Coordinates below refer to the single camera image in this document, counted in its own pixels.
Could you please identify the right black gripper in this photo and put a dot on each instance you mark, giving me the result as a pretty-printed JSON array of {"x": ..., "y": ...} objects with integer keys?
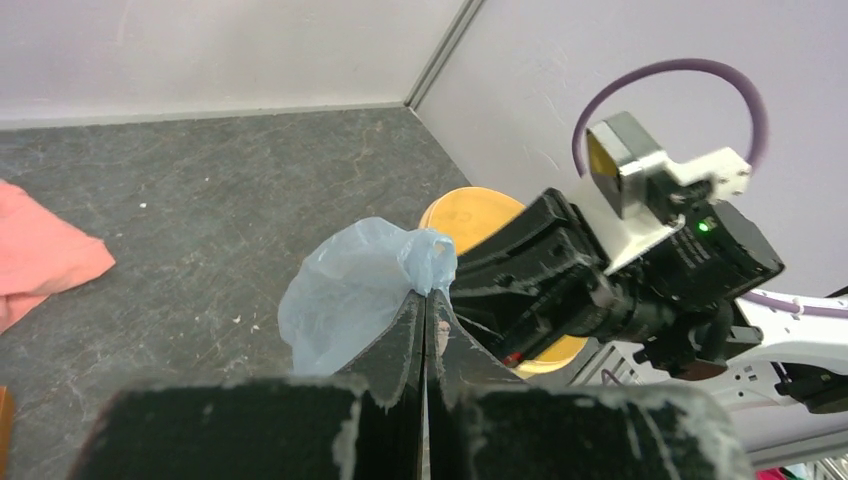
[{"x": 675, "y": 299}]

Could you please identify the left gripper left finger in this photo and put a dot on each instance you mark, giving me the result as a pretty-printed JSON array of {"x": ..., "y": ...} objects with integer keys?
[{"x": 363, "y": 422}]

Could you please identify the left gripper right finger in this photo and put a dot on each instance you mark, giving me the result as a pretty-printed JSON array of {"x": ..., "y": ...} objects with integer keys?
[{"x": 486, "y": 423}]

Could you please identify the blue plastic trash bag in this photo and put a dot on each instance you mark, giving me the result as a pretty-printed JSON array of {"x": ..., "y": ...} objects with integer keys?
[{"x": 348, "y": 290}]

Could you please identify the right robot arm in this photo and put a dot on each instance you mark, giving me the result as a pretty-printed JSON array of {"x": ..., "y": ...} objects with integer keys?
[{"x": 788, "y": 351}]

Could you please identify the yellow trash bin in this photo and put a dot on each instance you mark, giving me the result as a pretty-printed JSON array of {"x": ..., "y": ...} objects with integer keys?
[{"x": 474, "y": 217}]

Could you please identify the orange compartment tray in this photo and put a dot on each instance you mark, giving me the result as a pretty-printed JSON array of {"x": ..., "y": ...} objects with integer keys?
[{"x": 7, "y": 408}]

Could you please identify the pink cloth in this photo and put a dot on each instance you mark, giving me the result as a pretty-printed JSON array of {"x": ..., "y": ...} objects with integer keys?
[{"x": 41, "y": 255}]

